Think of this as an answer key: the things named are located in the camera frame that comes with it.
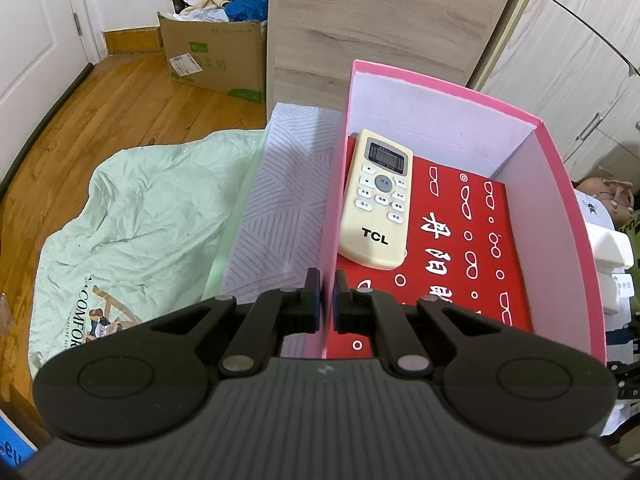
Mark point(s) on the white foam block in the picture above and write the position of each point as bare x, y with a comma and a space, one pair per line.
610, 245
614, 294

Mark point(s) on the blue packet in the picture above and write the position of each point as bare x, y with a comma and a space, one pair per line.
15, 442

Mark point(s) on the brown cardboard box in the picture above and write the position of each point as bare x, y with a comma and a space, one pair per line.
220, 60

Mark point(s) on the black door draft strip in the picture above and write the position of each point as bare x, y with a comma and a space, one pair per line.
45, 115

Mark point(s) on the white wardrobe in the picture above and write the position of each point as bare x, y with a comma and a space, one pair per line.
565, 60

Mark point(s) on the beige cloth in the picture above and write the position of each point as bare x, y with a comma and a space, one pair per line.
207, 2

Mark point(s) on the wooden baseboard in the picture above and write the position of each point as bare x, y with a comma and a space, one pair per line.
132, 42

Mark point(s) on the blue plastic bag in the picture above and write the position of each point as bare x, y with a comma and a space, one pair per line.
247, 0

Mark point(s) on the pink cardboard box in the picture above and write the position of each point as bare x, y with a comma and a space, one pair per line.
570, 240

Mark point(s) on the cream remote control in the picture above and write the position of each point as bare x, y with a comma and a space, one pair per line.
375, 220

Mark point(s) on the light wooden board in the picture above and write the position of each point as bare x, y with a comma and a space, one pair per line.
375, 20

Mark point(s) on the light green blanket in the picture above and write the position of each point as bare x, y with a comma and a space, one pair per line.
150, 220

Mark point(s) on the white room door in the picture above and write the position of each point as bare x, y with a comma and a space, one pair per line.
30, 25

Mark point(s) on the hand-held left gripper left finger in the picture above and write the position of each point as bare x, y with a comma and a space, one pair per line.
316, 305

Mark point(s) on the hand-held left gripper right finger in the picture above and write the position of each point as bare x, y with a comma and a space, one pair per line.
338, 305

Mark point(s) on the beige bag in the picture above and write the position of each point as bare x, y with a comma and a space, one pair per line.
607, 192

